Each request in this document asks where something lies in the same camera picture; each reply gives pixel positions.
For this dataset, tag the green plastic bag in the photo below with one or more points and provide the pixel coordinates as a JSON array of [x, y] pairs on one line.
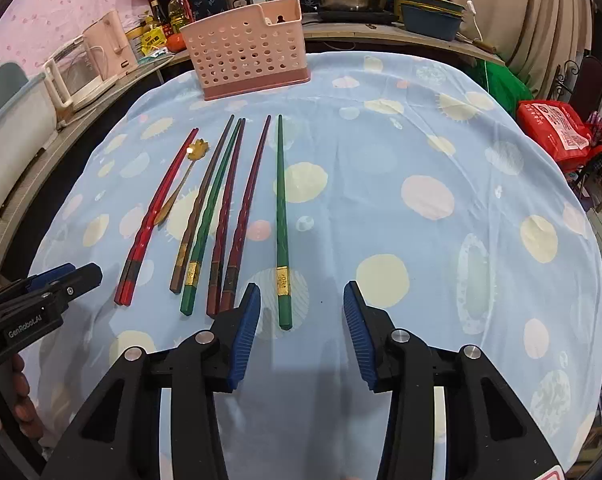
[[503, 82]]

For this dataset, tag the large blue bowl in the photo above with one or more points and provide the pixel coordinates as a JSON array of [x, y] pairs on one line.
[[431, 25]]

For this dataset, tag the pink electric kettle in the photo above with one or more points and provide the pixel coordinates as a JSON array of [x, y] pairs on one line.
[[111, 35]]

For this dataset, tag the pink dotted curtain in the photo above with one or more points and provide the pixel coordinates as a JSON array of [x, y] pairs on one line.
[[66, 5]]

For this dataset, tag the black induction cooker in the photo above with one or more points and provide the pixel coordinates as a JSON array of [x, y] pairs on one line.
[[361, 16]]

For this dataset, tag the dark red chopstick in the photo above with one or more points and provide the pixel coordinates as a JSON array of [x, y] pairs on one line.
[[212, 305], [243, 225]]

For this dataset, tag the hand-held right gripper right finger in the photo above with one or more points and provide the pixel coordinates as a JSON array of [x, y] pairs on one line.
[[358, 340]]

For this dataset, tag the dark metal chair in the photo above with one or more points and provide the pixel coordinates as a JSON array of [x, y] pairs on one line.
[[588, 80]]

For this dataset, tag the blue white packet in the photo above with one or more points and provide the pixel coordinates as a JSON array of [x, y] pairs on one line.
[[153, 57]]

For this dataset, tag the blue dotted tablecloth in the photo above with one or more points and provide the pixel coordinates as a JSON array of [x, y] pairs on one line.
[[356, 185]]

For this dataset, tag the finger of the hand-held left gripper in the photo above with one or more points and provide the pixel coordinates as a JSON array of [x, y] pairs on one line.
[[48, 276], [81, 280]]

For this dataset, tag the person's left hand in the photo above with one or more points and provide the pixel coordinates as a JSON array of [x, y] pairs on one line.
[[25, 395]]

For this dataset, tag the dark soy sauce bottle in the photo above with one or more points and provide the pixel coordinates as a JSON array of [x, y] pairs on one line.
[[158, 12]]

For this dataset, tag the grey top kitchen table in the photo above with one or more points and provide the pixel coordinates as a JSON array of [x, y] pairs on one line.
[[421, 45]]

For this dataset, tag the brown chopstick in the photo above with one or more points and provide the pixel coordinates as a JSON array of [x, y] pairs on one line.
[[177, 280]]

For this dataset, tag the yellow seasoning bottle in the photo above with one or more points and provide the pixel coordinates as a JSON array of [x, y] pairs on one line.
[[153, 37]]

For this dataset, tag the wood grain side table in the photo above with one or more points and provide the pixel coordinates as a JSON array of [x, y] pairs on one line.
[[46, 150]]

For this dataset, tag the yellow tin can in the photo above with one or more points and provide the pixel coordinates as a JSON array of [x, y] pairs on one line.
[[135, 40]]

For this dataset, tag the glass kettle white base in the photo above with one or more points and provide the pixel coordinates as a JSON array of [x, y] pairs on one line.
[[76, 70]]

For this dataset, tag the red shopping bag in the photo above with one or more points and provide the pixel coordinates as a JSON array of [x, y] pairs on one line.
[[556, 125]]

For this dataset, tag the green chopstick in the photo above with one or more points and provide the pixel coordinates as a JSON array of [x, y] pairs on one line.
[[186, 300], [282, 300]]

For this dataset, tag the gold flower spoon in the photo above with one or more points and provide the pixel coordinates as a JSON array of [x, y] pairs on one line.
[[198, 150]]

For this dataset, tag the cooking oil bottle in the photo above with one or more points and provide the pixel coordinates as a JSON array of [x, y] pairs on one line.
[[178, 15]]

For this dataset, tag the beige curtain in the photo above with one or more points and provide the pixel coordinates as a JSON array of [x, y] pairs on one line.
[[521, 15]]

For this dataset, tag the pink plastic utensil basket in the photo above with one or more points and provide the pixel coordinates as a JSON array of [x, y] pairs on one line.
[[241, 55]]

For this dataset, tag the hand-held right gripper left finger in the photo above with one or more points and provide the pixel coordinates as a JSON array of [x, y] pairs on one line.
[[243, 335]]

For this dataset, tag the red tomato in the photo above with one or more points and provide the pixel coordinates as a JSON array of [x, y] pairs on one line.
[[175, 43]]

